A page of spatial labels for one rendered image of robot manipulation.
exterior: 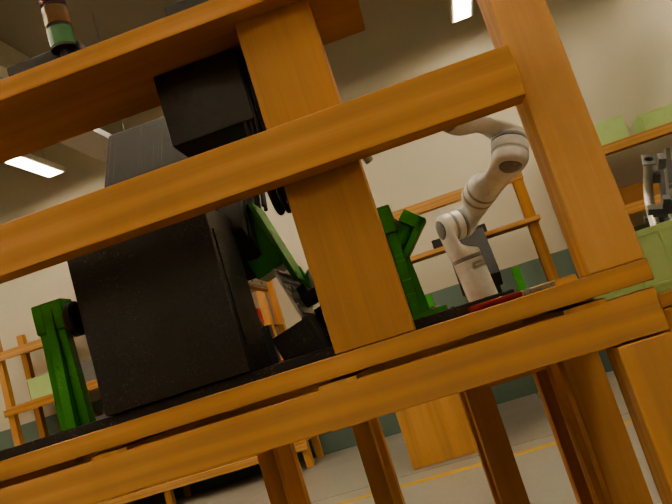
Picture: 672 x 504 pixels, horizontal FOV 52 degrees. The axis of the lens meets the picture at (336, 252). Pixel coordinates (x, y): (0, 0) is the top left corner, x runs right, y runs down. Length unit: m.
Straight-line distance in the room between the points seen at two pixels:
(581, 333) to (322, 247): 0.44
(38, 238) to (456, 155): 6.23
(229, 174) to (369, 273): 0.29
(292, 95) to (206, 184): 0.22
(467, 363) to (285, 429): 0.32
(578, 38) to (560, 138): 6.52
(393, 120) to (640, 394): 0.58
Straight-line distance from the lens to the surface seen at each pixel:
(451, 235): 2.07
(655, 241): 1.96
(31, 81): 1.39
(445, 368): 1.15
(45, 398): 7.76
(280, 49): 1.28
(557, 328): 1.16
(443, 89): 1.16
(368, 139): 1.14
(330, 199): 1.18
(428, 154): 7.28
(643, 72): 7.68
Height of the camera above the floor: 0.87
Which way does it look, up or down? 9 degrees up
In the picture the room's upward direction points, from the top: 17 degrees counter-clockwise
